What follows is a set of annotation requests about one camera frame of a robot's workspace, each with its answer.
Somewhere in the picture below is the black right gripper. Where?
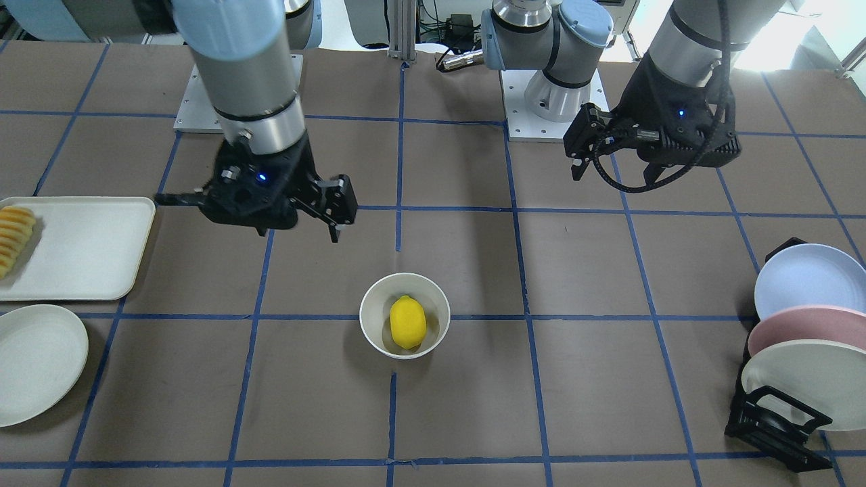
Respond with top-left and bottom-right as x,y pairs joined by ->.
154,133 -> 359,244

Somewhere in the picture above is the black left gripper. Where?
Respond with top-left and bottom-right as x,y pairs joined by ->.
564,55 -> 742,187

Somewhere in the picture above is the white ceramic bowl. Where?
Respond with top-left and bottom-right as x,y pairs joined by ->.
359,273 -> 451,360

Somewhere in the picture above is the yellow lemon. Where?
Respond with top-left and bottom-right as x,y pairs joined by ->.
389,295 -> 428,350

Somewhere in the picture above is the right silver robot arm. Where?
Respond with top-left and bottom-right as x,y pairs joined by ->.
5,1 -> 358,241

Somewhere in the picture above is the light blue plate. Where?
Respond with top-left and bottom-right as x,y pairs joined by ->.
754,243 -> 865,319

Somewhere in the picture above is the white rectangular tray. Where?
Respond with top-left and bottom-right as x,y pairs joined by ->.
1,196 -> 156,302

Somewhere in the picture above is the pink plate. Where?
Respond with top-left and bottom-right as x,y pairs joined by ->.
746,305 -> 865,356

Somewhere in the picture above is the cream plate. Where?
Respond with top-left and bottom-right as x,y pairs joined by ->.
740,340 -> 865,432

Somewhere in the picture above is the black dish rack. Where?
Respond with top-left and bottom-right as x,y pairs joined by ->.
724,237 -> 834,473

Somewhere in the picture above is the sliced yellow fruit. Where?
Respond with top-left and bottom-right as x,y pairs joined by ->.
1,206 -> 37,279

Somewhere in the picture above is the white round plate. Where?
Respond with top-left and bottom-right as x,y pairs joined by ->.
1,303 -> 89,427

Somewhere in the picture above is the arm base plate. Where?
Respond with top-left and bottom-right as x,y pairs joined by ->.
501,69 -> 609,143
174,53 -> 304,133

